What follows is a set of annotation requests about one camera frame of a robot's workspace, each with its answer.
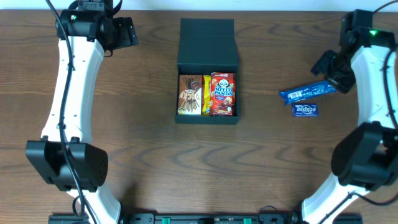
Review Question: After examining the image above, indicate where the blue Oreo cookie pack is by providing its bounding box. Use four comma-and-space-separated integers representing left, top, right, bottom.
279, 80, 336, 105

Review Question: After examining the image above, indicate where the blue Eclipse mint tin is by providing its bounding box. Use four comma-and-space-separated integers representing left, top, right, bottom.
292, 103, 318, 117

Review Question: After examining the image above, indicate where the dark green box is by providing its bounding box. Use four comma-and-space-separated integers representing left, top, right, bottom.
174, 17, 241, 125

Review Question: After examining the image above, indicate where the brown Pocky box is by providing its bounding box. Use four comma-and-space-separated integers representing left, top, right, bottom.
177, 75, 202, 116

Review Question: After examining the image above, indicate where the yellow Hacks candy bag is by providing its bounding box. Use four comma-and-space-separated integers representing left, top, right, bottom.
201, 75, 211, 116

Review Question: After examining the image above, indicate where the red Hello Panda box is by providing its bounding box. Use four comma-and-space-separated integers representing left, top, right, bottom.
210, 72, 236, 116

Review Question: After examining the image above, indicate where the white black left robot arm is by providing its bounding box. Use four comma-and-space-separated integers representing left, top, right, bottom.
25, 0, 138, 223

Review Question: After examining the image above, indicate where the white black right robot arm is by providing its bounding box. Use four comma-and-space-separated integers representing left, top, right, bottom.
289, 9, 397, 223

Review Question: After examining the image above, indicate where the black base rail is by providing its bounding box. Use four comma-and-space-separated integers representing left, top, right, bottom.
48, 212, 363, 224

